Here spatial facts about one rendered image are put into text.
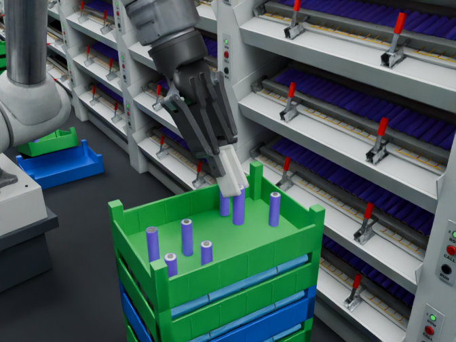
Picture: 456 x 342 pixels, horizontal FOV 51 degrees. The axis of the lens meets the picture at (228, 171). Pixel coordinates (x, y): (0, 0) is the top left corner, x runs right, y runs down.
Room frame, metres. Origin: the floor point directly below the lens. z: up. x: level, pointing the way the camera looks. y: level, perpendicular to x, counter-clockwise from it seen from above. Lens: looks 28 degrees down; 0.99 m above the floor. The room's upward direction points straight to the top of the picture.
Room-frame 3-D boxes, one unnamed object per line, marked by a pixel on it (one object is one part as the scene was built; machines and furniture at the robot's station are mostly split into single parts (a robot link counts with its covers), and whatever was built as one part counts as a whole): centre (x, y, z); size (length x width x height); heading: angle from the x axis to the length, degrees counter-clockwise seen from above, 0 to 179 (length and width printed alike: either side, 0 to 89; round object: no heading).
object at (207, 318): (0.67, 0.02, 0.44); 0.30 x 0.20 x 0.08; 121
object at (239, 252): (0.67, 0.02, 0.52); 0.30 x 0.20 x 0.08; 121
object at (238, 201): (0.61, -0.02, 0.60); 0.02 x 0.02 x 0.06
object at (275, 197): (0.72, -0.08, 0.52); 0.02 x 0.02 x 0.06
